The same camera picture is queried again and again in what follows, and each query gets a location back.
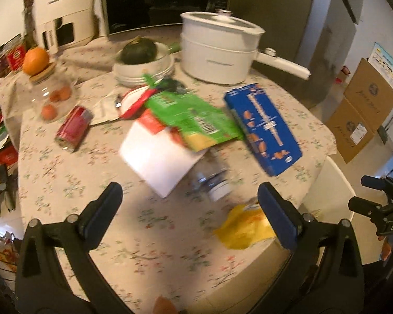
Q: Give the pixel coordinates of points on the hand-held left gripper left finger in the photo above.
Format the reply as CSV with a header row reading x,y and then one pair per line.
x,y
98,217

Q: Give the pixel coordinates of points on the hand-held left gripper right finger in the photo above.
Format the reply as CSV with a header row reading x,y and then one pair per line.
x,y
281,216

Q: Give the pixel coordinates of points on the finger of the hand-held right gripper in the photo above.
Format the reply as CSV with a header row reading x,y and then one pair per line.
x,y
363,206
380,184

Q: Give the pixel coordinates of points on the red drink can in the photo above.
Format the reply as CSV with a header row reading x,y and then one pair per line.
x,y
73,129

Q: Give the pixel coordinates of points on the person's right hand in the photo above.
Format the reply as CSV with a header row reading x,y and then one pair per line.
x,y
388,247

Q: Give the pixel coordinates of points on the white chair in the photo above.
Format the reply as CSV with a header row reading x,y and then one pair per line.
x,y
334,183

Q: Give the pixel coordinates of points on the yellow wrapper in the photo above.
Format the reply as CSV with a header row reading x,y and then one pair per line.
x,y
245,227

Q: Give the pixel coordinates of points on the clear plastic bottle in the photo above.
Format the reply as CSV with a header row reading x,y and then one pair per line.
x,y
214,180

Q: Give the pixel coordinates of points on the white paper carton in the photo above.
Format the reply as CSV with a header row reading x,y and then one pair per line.
x,y
160,160

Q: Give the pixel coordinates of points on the blue cardboard box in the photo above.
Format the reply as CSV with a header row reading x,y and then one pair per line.
x,y
265,127

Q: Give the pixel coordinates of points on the white printed sachet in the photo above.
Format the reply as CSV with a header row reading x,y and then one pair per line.
x,y
106,111

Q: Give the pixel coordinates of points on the red packet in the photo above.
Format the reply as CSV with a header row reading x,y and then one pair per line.
x,y
6,155

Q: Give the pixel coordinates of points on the small orange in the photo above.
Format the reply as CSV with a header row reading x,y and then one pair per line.
x,y
65,93
49,112
55,96

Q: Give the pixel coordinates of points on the green snack bag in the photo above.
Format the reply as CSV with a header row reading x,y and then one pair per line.
x,y
199,121

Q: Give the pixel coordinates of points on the clear glass jar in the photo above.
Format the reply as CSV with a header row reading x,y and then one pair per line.
x,y
39,95

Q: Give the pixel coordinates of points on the white plate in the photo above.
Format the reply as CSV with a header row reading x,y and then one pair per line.
x,y
132,84
131,80
165,72

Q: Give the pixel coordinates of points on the dark green wrapper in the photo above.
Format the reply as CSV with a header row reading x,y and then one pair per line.
x,y
167,83

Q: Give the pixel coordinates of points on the wooden jar lid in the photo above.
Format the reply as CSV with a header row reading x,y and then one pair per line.
x,y
47,72

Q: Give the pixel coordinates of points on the white bowl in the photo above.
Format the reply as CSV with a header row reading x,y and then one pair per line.
x,y
160,63

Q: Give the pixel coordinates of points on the large orange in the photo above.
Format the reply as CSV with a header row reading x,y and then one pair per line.
x,y
35,60

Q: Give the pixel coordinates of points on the white electric pot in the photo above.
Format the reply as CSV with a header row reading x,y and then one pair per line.
x,y
216,59

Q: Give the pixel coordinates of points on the dark green squash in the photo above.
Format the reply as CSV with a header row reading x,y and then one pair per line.
x,y
139,52

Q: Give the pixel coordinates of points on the green vegetable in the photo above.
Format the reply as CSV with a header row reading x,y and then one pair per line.
x,y
176,47

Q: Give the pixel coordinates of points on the grey refrigerator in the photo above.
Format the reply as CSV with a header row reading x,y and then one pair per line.
x,y
281,6

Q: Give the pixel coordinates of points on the white air fryer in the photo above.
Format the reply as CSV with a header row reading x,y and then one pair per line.
x,y
65,6

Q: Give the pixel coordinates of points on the dried branches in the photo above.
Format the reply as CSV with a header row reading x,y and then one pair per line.
x,y
29,3

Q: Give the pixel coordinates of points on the wall poster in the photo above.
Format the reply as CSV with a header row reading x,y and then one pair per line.
x,y
388,65

